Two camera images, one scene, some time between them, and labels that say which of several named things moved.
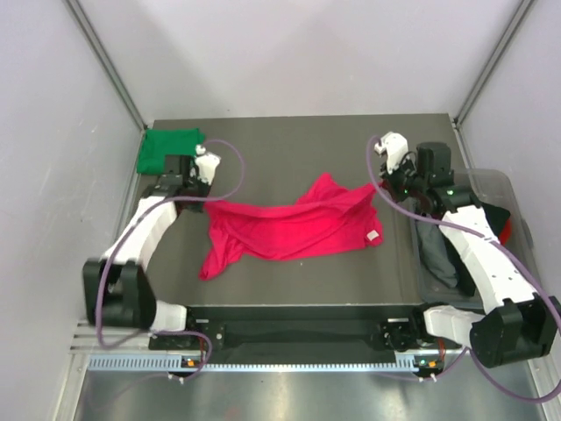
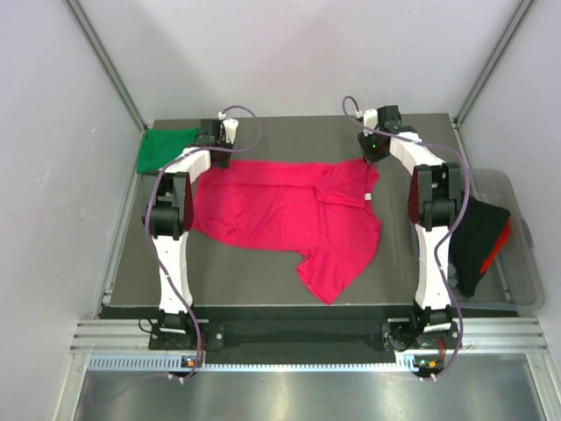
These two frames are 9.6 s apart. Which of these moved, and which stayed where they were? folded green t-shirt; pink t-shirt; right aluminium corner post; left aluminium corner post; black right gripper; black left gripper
Moved: black left gripper; pink t-shirt; black right gripper
Stayed: left aluminium corner post; right aluminium corner post; folded green t-shirt
